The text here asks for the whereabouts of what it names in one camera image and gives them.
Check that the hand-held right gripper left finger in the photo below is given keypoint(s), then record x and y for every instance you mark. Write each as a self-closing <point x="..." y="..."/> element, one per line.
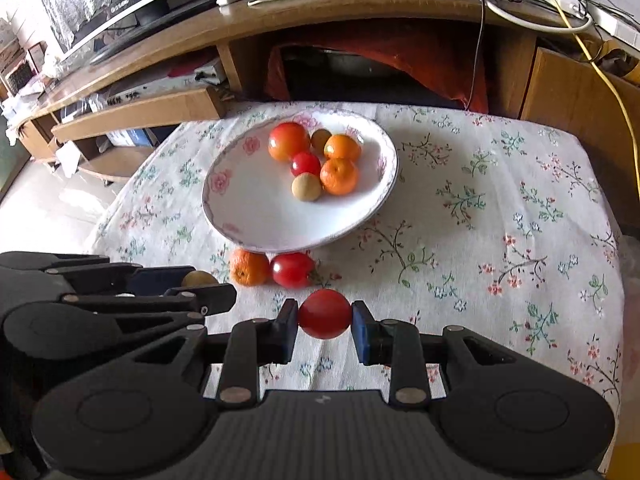
<point x="286" y="332"/>

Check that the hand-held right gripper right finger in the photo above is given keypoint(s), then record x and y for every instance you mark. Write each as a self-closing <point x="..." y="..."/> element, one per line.
<point x="361" y="335"/>

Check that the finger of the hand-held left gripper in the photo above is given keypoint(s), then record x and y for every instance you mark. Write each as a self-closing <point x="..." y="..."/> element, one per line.
<point x="160" y="279"/>
<point x="215" y="300"/>

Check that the brown kiwi fruit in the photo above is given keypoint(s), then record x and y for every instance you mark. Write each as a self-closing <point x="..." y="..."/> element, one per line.
<point x="200" y="277"/>

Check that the red tomato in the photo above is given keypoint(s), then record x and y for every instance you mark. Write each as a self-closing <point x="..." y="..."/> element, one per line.
<point x="305" y="164"/>
<point x="292" y="270"/>
<point x="325" y="313"/>

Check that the white floral rim plate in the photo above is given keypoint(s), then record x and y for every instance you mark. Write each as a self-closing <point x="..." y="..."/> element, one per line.
<point x="260" y="215"/>

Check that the orange mandarin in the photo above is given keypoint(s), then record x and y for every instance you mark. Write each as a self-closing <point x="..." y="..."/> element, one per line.
<point x="249" y="267"/>
<point x="340" y="176"/>

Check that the red yellow apple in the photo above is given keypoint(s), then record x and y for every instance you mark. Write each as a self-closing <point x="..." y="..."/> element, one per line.
<point x="289" y="141"/>

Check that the dark brown round fruit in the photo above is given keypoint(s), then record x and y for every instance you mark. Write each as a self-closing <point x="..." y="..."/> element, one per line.
<point x="320" y="139"/>

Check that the blue and white box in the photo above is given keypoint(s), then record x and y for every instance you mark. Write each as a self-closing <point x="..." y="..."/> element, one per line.
<point x="131" y="137"/>

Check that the small round tan fruit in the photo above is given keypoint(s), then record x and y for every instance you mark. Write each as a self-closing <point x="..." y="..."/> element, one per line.
<point x="306" y="187"/>

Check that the floral tablecloth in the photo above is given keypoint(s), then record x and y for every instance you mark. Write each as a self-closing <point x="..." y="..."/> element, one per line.
<point x="475" y="240"/>

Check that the smooth round orange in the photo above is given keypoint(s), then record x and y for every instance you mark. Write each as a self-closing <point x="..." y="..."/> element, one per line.
<point x="343" y="147"/>

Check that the silver media player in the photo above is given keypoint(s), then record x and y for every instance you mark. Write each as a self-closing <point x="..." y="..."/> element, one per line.
<point x="207" y="72"/>

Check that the flat screen television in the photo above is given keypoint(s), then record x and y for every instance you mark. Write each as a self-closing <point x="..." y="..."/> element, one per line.
<point x="150" y="5"/>

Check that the red cloth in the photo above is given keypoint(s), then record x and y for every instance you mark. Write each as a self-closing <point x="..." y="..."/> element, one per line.
<point x="425" y="60"/>

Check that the wooden television cabinet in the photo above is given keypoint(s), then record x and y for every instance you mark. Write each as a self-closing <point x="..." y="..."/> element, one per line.
<point x="350" y="5"/>

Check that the white power strip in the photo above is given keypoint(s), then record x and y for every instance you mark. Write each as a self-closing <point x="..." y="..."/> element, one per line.
<point x="600" y="12"/>

